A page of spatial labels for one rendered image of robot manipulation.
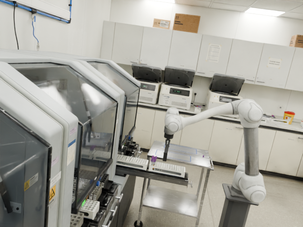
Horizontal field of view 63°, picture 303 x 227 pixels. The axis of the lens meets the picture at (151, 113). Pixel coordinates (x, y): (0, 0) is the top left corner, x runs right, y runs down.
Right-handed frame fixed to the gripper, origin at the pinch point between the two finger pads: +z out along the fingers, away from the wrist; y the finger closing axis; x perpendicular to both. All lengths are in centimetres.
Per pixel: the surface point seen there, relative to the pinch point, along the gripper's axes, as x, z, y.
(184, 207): -27, 67, 38
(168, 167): -4.5, 8.1, -2.3
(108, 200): 30, 13, -55
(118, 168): 35.8, 15.2, -6.7
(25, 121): 46, -52, -119
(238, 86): -105, -48, 264
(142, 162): 17.8, 8.1, -2.5
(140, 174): 17.0, 17.0, -6.6
